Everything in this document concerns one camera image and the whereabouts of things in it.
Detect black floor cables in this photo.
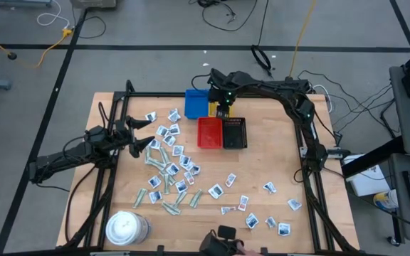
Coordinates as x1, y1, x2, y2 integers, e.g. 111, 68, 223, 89
296, 69, 404, 140

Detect white cable loop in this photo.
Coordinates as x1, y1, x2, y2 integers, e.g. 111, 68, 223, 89
311, 84, 334, 114

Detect yellow floor cable with plug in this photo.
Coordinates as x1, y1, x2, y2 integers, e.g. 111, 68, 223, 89
0, 25, 75, 70

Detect white box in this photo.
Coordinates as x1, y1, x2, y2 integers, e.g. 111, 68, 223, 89
342, 154, 391, 198

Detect white-lidded wipes canister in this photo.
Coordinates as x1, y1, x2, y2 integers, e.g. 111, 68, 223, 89
105, 210, 152, 247

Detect white floor cable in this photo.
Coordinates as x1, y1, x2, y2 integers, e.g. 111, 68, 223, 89
36, 0, 71, 30

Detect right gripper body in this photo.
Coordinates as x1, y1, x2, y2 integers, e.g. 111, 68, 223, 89
206, 67, 244, 108

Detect black arm base connector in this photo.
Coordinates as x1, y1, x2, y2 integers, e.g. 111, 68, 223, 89
327, 148, 352, 160

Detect yellow plastic basket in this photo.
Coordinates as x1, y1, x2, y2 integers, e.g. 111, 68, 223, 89
208, 90, 234, 118

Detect yellow hanging cable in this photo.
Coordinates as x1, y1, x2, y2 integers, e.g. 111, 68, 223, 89
288, 0, 317, 78

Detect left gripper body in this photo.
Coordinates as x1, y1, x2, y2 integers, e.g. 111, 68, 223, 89
114, 115, 137, 160

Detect person's hand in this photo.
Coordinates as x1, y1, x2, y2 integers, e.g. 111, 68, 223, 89
233, 241, 263, 256

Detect red plastic basket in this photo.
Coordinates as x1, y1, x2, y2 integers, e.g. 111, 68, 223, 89
196, 117, 224, 149

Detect grey equipment case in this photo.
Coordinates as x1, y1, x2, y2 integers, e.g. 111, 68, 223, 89
69, 0, 117, 10

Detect thin black floor cable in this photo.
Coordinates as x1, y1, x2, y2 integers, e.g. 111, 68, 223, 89
71, 6, 107, 39

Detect black beam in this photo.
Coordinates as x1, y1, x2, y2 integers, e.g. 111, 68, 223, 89
340, 136, 405, 179

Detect black plastic basket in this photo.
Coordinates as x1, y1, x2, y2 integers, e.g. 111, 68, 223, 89
221, 117, 248, 150

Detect white yellow wipes tub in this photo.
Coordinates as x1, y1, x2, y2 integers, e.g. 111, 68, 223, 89
372, 189, 401, 210

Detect black cable tangle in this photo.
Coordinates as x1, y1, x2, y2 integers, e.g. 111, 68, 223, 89
189, 0, 260, 33

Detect coiled black cable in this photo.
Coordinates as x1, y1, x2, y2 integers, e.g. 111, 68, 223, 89
250, 0, 274, 78

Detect blue plastic basket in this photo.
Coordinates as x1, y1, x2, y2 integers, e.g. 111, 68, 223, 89
184, 88, 210, 120

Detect black aluminium table frame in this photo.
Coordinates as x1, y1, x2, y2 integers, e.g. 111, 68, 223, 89
61, 80, 361, 256

